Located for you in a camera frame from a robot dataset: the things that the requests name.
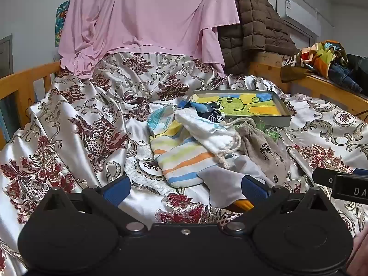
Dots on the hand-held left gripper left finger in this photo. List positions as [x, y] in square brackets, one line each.
[116, 191]

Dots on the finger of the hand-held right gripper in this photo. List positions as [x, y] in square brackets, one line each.
[323, 176]
[360, 171]

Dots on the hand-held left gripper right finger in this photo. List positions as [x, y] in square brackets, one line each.
[253, 189]

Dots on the light grey cloth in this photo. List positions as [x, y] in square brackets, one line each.
[227, 178]

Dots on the striped pastel towel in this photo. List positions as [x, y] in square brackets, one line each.
[184, 161]

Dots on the cartoon print box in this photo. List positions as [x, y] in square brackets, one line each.
[258, 109]

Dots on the person's right hand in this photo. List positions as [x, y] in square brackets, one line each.
[360, 257]

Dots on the clear bag of green bits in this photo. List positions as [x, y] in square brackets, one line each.
[273, 133]

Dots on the white crinkled cloth bag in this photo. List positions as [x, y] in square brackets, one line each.
[207, 133]

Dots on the navy striped sock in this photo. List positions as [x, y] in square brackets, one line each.
[215, 116]

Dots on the blue and white packet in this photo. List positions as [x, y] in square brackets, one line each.
[161, 118]

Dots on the floral satin blanket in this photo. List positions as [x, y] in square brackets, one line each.
[86, 106]

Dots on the blue jeans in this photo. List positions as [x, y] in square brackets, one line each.
[342, 76]

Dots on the dark green garment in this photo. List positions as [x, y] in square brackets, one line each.
[359, 69]

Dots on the blue cloth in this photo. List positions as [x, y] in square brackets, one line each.
[191, 105]

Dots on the brown printed cloth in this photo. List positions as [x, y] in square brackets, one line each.
[290, 69]

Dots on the colourful patterned cloth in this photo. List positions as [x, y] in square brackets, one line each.
[322, 56]

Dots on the white air conditioner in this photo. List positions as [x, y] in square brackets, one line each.
[302, 14]

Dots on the brown quilted jacket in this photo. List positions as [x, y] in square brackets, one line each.
[258, 26]

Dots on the grey door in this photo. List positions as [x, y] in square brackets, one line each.
[5, 57]

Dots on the pink bed sheet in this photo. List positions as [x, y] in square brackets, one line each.
[143, 14]

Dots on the wooden bed frame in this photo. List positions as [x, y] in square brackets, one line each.
[316, 87]

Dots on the wooden bed rail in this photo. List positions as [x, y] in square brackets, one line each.
[28, 74]

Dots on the colourful wall poster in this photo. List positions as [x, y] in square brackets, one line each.
[60, 20]

